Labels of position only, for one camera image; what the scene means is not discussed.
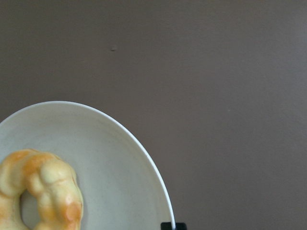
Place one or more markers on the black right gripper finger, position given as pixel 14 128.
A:
pixel 169 226

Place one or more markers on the braided donut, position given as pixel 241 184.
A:
pixel 47 178

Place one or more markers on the white plate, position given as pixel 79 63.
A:
pixel 121 186

